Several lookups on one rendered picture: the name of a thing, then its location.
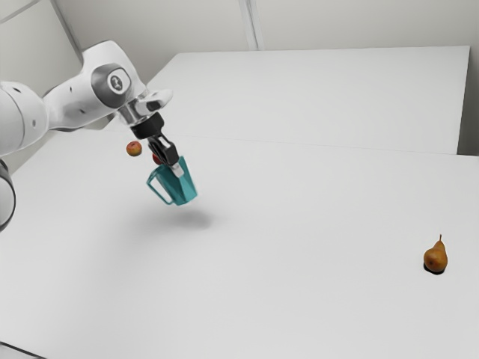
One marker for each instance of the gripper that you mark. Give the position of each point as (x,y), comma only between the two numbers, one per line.
(147,128)

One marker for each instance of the brown pear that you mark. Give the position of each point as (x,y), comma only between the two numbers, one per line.
(435,257)

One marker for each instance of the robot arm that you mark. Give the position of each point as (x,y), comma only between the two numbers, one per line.
(75,97)

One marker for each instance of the red apple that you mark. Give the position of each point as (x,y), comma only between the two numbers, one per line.
(156,159)

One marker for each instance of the teal faceted mug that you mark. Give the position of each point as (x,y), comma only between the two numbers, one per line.
(180,186)

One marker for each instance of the orange-red apple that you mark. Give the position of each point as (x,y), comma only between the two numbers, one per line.
(133,148)

